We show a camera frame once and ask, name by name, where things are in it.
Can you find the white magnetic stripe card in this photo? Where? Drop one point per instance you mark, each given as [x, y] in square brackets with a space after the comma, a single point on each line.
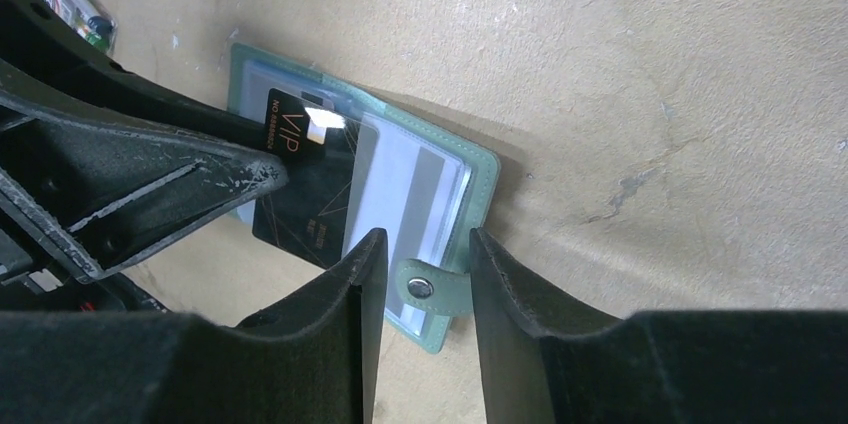
[412, 189]

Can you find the black VIP card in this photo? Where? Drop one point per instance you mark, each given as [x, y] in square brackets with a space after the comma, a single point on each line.
[324, 153]

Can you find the green card holder wallet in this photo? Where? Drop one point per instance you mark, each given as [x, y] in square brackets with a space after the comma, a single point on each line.
[442, 292]

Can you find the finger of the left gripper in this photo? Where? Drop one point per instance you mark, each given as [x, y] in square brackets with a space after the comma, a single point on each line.
[91, 191]
[35, 40]

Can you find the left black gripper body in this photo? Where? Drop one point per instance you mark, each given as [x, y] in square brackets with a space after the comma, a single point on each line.
[22, 293]

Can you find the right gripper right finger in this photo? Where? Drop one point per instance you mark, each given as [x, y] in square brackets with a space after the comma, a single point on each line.
[547, 357]

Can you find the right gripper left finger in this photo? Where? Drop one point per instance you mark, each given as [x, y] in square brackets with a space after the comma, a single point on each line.
[312, 357]

